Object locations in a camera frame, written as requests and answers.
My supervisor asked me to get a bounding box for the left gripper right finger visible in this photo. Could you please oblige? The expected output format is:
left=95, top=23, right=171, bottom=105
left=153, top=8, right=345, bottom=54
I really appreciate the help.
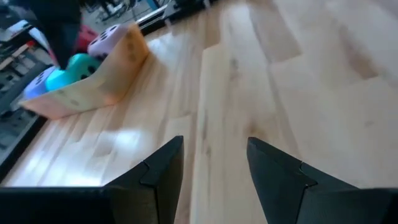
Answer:
left=246, top=136, right=358, bottom=224

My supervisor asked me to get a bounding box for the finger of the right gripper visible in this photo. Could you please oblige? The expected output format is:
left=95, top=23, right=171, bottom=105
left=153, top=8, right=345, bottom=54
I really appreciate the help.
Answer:
left=46, top=23, right=81, bottom=70

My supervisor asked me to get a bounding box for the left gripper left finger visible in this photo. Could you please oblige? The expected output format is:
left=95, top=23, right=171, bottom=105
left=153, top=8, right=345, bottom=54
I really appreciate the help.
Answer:
left=104, top=135, right=185, bottom=224

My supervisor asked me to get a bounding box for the large teal foam die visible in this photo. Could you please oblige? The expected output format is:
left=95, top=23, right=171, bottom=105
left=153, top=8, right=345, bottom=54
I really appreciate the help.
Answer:
left=45, top=52, right=102, bottom=93

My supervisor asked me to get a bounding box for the large red foam die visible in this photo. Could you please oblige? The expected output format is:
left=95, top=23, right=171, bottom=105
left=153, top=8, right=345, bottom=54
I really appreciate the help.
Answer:
left=76, top=24, right=99, bottom=54

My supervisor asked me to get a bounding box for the large pink foam die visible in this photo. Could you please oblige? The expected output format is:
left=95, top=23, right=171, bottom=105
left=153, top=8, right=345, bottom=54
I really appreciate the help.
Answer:
left=86, top=24, right=130, bottom=62

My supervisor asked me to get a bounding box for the large purple foam die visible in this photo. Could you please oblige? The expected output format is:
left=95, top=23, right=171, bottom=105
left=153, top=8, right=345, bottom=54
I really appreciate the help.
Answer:
left=23, top=65, right=58, bottom=100

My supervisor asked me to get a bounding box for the orange translucent plastic bin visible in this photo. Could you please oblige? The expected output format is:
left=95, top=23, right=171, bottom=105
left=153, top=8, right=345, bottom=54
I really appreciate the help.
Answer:
left=18, top=23, right=150, bottom=121

